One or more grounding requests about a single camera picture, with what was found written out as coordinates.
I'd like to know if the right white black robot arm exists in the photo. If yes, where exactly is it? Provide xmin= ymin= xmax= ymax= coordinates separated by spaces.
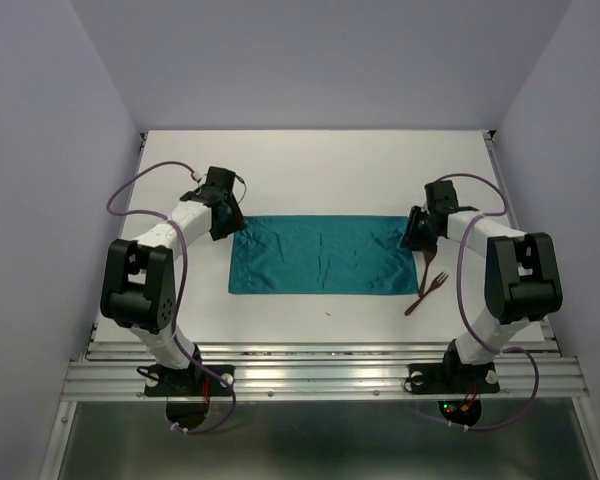
xmin=401 ymin=206 xmax=563 ymax=390

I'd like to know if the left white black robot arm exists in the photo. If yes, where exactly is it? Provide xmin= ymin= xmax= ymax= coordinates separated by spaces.
xmin=100 ymin=182 xmax=246 ymax=394

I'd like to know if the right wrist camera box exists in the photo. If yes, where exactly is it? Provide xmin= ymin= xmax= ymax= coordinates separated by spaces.
xmin=424 ymin=180 xmax=459 ymax=214

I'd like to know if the teal cloth napkin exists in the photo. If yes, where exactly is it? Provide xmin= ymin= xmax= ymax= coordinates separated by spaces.
xmin=228 ymin=215 xmax=419 ymax=296

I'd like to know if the aluminium frame rail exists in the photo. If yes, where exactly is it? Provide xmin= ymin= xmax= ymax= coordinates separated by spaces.
xmin=61 ymin=341 xmax=589 ymax=402

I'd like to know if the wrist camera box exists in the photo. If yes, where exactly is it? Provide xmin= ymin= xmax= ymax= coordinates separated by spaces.
xmin=424 ymin=180 xmax=459 ymax=214
xmin=204 ymin=166 xmax=236 ymax=193

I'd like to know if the brown wooden fork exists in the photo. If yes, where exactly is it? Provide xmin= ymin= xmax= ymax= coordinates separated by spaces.
xmin=404 ymin=272 xmax=449 ymax=316

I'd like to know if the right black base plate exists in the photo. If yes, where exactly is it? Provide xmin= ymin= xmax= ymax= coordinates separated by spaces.
xmin=403 ymin=363 xmax=500 ymax=396

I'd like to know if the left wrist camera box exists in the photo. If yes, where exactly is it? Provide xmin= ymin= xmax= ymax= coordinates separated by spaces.
xmin=204 ymin=166 xmax=236 ymax=193

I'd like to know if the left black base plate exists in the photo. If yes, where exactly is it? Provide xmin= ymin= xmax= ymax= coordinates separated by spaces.
xmin=136 ymin=364 xmax=231 ymax=398

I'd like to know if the brown wooden spoon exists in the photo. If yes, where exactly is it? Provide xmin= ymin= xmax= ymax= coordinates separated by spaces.
xmin=418 ymin=247 xmax=437 ymax=297

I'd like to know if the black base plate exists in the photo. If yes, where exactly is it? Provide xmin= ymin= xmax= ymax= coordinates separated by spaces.
xmin=403 ymin=363 xmax=500 ymax=396
xmin=136 ymin=364 xmax=231 ymax=398

